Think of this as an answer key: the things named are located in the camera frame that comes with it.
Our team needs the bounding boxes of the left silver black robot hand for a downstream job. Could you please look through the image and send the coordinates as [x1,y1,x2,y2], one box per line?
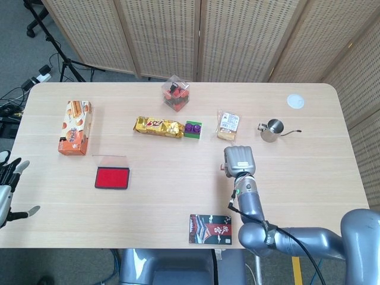
[0,150,41,229]

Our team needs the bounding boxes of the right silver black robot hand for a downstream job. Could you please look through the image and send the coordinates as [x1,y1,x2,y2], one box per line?
[219,144,257,179]

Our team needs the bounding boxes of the wrapped cake slice packet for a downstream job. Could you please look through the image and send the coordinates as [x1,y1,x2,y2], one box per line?
[216,109,242,148]

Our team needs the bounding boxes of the steel gooseneck pitcher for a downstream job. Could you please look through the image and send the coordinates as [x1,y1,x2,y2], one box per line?
[256,118,302,143]

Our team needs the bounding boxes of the green toy brick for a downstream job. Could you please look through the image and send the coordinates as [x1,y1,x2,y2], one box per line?
[183,119,204,140]

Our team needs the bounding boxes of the dark book red band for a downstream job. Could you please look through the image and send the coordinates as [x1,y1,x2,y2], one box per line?
[188,214,233,246]

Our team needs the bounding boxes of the white round table grommet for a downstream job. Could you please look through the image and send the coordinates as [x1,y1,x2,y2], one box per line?
[286,93,305,110]

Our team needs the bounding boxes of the orange biscuit box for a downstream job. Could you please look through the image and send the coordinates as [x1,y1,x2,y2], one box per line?
[57,100,95,156]

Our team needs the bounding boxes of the gold foil snack packet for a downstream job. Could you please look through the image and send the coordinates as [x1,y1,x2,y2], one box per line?
[132,116,185,139]

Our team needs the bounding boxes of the clear box orange black pieces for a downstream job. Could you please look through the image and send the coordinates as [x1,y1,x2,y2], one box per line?
[161,74,191,113]

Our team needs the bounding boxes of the white power strip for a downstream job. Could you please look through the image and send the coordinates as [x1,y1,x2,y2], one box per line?
[29,73,51,86]

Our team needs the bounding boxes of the red ink pad clear lid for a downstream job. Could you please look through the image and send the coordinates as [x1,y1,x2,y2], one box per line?
[91,154,131,190]

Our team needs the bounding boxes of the white table leg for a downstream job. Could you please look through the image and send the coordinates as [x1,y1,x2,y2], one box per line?
[254,248,264,285]

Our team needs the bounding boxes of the black tripod stand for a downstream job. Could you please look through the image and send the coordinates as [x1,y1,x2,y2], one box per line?
[23,0,105,83]

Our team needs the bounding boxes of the wooden rattan folding screen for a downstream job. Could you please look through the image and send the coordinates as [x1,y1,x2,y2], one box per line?
[41,0,380,208]

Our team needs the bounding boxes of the black office chair base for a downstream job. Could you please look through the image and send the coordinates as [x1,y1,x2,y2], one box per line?
[26,5,50,38]

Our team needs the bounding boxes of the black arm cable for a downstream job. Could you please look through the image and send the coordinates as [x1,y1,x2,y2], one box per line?
[227,189,329,285]

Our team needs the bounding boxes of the black floor cable bundle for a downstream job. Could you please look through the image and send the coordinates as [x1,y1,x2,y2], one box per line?
[0,85,30,137]

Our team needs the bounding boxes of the blue cable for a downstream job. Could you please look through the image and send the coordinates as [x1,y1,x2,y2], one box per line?
[100,248,124,285]

